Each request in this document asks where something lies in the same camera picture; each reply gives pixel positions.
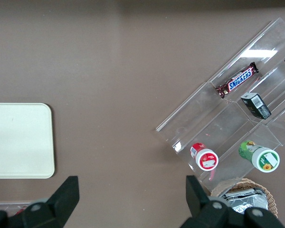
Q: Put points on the red snack can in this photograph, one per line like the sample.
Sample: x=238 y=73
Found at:
x=205 y=159

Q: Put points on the silver foil packet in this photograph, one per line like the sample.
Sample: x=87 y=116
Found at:
x=247 y=200

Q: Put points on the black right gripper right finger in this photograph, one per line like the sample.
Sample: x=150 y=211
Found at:
x=204 y=211

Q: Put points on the clear plastic container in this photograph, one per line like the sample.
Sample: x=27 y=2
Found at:
x=12 y=206

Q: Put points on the clear acrylic display rack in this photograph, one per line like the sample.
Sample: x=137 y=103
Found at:
x=230 y=123

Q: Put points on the Snickers chocolate bar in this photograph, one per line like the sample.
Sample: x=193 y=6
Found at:
x=238 y=80

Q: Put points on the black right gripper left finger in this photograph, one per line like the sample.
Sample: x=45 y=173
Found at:
x=50 y=209

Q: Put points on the green snack can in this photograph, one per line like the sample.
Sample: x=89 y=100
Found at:
x=261 y=156

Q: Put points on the cream plastic tray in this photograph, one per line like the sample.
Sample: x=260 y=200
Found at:
x=21 y=140

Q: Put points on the woven wicker basket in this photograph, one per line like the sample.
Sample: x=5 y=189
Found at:
x=228 y=185

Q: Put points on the black box with barcode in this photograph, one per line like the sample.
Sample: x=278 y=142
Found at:
x=255 y=105

